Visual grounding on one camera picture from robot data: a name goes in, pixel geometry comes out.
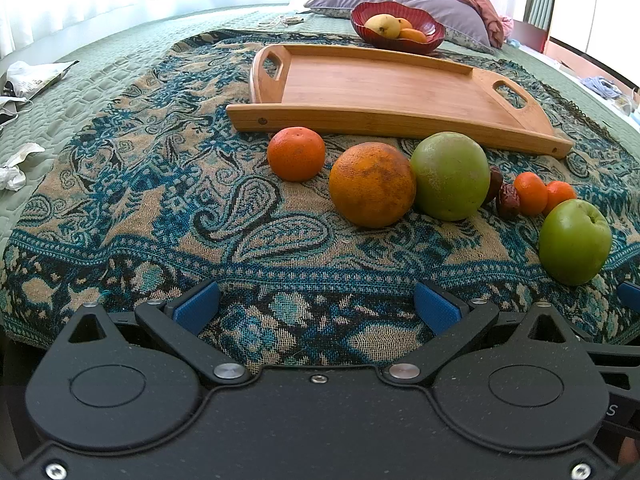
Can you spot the orange fruit in bowl front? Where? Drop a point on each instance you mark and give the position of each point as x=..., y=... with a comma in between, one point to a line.
x=414, y=35

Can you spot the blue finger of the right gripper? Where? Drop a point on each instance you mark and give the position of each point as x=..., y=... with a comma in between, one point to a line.
x=629, y=295

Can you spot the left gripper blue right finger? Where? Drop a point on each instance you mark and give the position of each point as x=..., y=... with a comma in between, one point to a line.
x=456, y=326

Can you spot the green quilted bedspread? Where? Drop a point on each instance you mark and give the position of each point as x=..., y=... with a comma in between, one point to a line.
x=103, y=69

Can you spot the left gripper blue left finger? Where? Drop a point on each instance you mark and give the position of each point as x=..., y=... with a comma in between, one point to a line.
x=175, y=324

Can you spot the lavender cloth on floor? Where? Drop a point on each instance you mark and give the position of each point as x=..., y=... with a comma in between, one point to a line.
x=605, y=88

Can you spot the large pale green fruit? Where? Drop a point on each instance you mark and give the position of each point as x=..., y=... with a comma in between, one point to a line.
x=452, y=175

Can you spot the dark red date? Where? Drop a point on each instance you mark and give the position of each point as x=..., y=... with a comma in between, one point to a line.
x=496, y=181
x=508, y=202

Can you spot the crumpled white paper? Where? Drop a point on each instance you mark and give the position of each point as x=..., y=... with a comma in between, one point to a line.
x=12, y=178

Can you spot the large mottled orange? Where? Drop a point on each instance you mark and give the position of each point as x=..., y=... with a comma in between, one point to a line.
x=372, y=185

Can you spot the red fruit bowl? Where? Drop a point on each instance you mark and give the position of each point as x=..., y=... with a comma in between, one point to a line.
x=419, y=19

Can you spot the orange fruit in bowl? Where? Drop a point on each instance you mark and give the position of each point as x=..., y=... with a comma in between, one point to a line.
x=404, y=23
x=414, y=35

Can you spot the white plastic bag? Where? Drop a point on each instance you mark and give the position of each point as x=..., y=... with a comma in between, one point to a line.
x=25, y=81

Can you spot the paisley patterned throw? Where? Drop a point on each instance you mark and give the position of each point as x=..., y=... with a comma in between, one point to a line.
x=158, y=192

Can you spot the dark red date upper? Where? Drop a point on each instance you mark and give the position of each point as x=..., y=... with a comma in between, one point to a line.
x=496, y=181

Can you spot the small tangerine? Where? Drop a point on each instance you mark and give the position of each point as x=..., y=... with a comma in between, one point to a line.
x=558, y=192
x=533, y=193

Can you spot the smooth orange mandarin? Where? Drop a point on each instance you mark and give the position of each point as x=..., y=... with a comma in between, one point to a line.
x=296, y=154

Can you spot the orange fruit in bowl back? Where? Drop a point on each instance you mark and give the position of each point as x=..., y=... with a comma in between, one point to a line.
x=404, y=23

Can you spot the dark red date lower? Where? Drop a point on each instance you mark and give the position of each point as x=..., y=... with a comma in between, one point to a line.
x=508, y=202

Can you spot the wooden serving tray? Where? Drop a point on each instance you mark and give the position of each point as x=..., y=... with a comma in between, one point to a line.
x=351, y=90

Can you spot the yellow pear in bowl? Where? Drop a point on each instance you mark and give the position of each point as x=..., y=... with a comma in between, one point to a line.
x=383, y=24

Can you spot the green apple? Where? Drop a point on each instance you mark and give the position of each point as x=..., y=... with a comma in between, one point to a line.
x=574, y=242

